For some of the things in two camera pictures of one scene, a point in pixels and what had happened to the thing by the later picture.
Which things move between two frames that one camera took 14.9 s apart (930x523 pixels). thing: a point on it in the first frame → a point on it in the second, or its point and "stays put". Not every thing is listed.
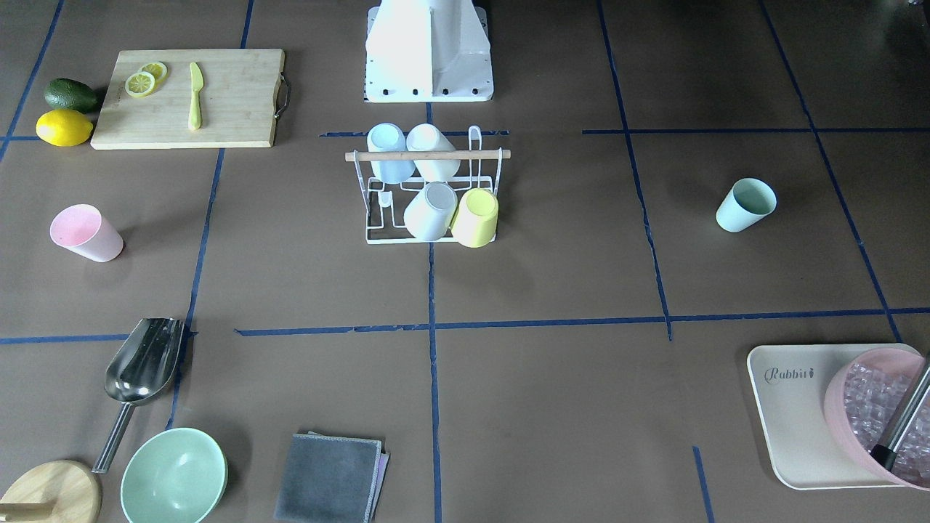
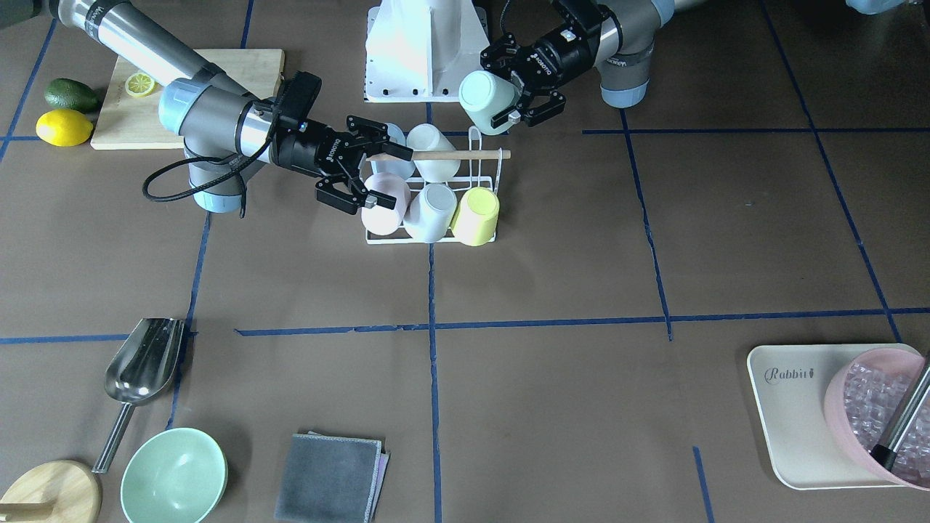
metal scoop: x=140 y=373 stays put
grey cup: x=429 y=214 stays put
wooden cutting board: x=240 y=99 stays put
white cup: x=427 y=137 stays put
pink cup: x=83 y=229 → x=381 y=220
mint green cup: x=747 y=202 → x=484 y=95
